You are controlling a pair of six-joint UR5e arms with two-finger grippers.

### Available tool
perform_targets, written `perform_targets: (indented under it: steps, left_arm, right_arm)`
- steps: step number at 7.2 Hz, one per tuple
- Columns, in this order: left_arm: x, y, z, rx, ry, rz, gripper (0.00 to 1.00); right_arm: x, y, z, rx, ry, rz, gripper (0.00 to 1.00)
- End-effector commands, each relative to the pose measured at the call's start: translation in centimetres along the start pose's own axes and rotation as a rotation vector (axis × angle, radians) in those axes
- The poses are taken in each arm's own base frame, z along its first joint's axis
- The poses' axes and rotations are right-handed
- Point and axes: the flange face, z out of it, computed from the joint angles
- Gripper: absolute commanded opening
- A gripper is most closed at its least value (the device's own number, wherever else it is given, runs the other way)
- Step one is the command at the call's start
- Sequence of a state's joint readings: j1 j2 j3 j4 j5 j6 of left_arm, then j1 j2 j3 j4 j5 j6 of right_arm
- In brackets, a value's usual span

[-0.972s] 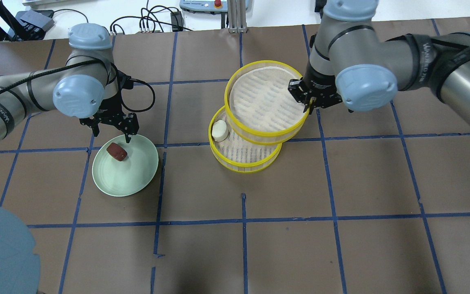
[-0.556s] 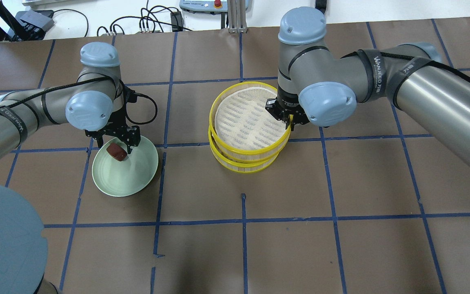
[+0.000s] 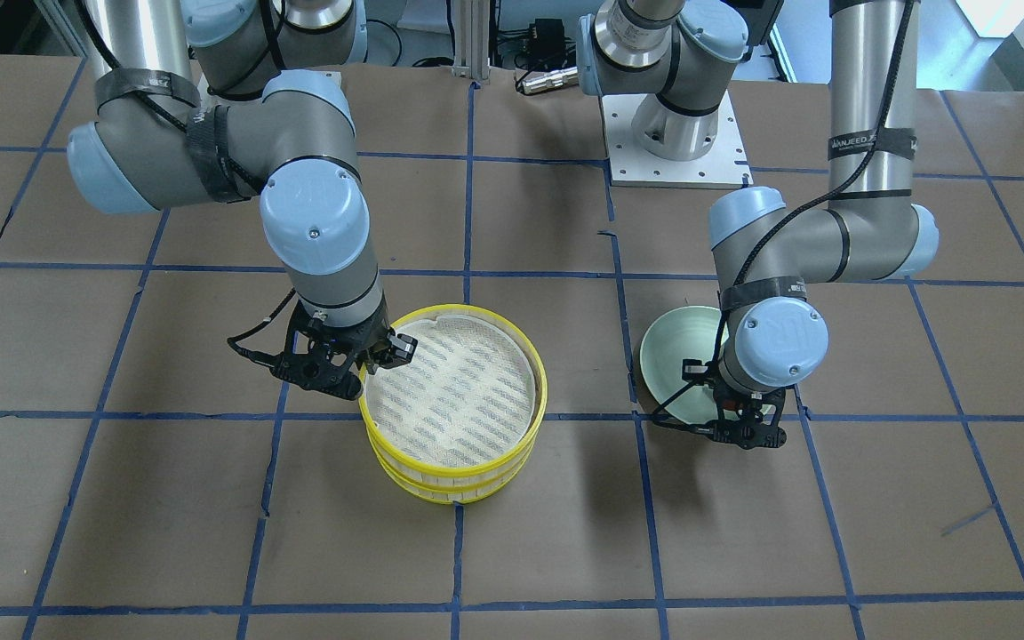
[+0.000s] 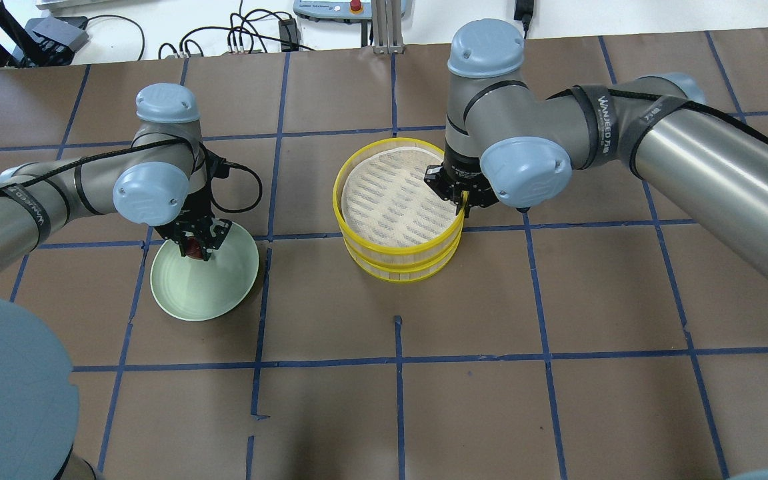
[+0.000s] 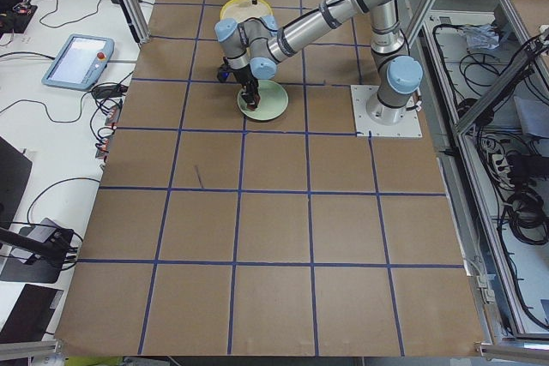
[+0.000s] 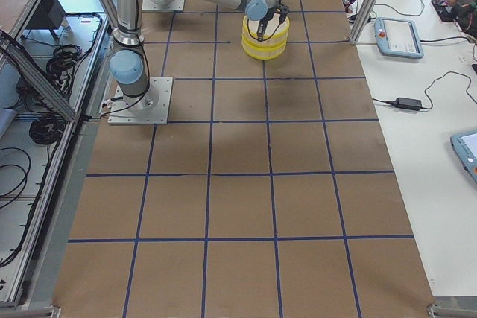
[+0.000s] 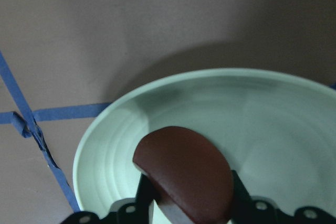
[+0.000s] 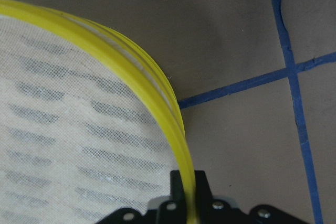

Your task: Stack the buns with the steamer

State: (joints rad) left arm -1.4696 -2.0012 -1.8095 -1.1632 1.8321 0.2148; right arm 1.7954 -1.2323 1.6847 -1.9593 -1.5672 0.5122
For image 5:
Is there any yellow steamer basket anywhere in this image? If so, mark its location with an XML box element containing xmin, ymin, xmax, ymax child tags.
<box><xmin>220</xmin><ymin>0</ymin><xmax>273</xmax><ymax>22</ymax></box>

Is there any brown bun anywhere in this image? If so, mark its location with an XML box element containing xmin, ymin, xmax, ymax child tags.
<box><xmin>245</xmin><ymin>99</ymin><xmax>260</xmax><ymax>111</ymax></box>

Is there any green plate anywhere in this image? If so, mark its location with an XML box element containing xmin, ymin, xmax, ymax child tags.
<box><xmin>237</xmin><ymin>80</ymin><xmax>288</xmax><ymax>122</ymax></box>

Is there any black power adapter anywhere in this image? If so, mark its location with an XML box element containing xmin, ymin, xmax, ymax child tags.
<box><xmin>91</xmin><ymin>84</ymin><xmax>128</xmax><ymax>99</ymax></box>

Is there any teach pendant near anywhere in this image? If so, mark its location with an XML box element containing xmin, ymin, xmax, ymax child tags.
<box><xmin>41</xmin><ymin>33</ymin><xmax>115</xmax><ymax>91</ymax></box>

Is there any black laptop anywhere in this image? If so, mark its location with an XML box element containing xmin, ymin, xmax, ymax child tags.
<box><xmin>0</xmin><ymin>138</ymin><xmax>33</xmax><ymax>230</ymax></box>

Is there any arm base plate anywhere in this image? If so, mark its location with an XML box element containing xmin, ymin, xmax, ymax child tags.
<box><xmin>351</xmin><ymin>85</ymin><xmax>423</xmax><ymax>139</ymax></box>

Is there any black camera stand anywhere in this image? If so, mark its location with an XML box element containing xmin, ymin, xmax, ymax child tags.
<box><xmin>1</xmin><ymin>220</ymin><xmax>83</xmax><ymax>272</ymax></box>

